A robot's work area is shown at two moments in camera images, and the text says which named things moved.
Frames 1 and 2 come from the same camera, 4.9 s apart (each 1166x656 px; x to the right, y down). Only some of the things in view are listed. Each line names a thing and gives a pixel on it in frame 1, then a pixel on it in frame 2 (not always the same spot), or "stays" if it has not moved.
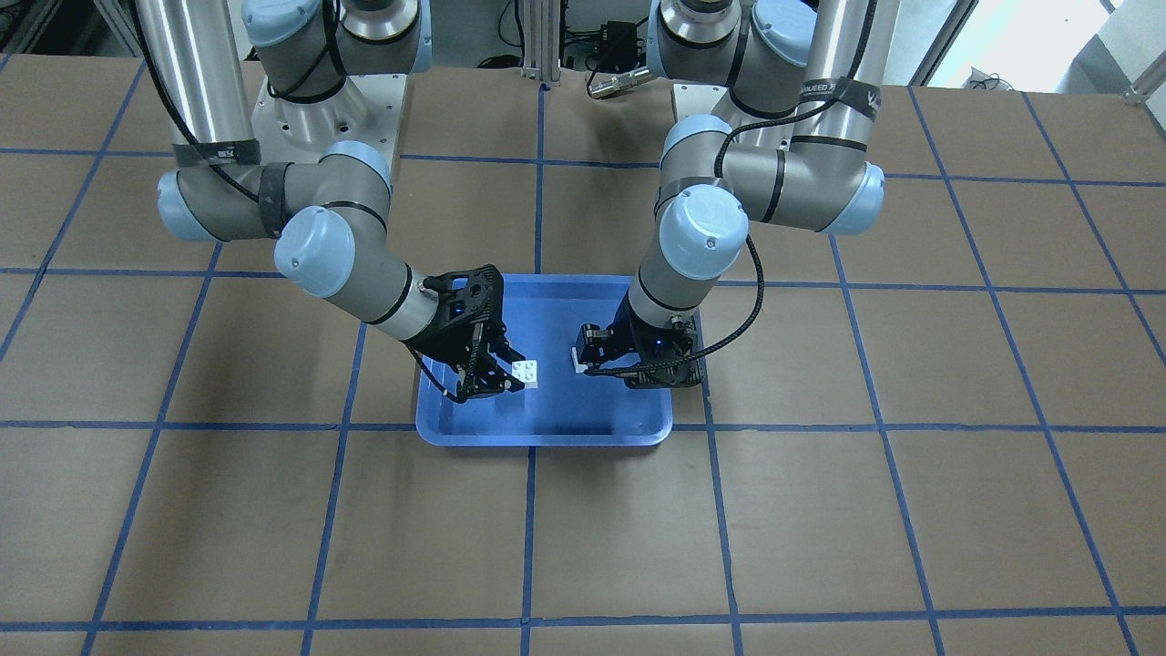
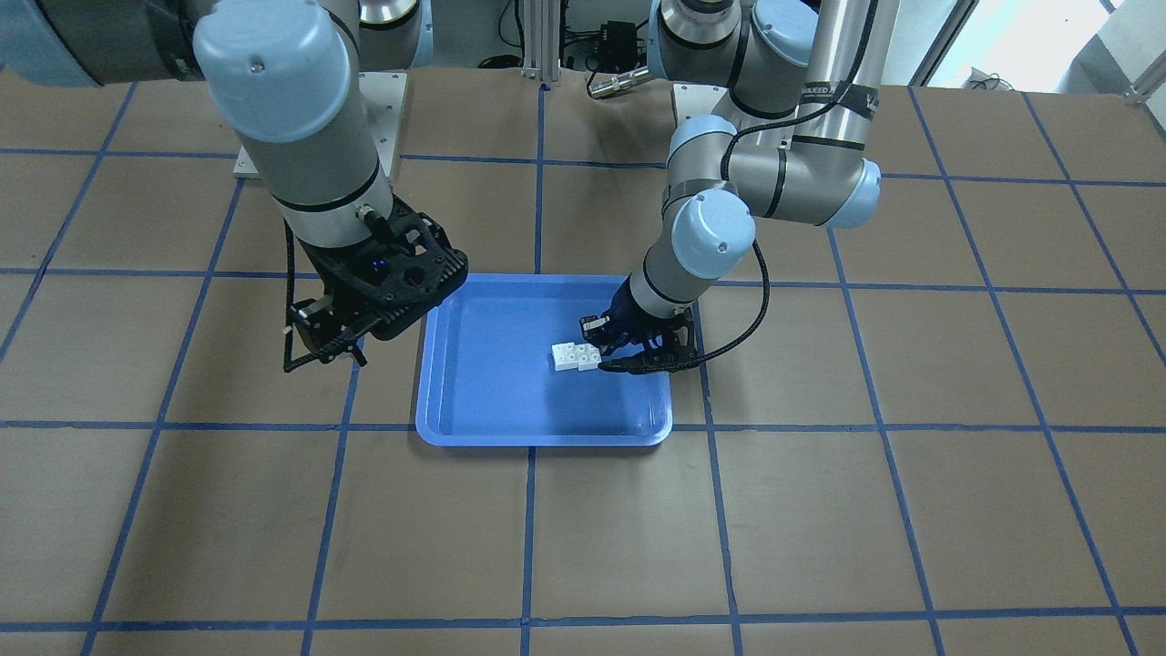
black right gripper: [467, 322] → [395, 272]
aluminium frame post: [541, 39] stays
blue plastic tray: [542, 314] stays
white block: [526, 371] → [566, 356]
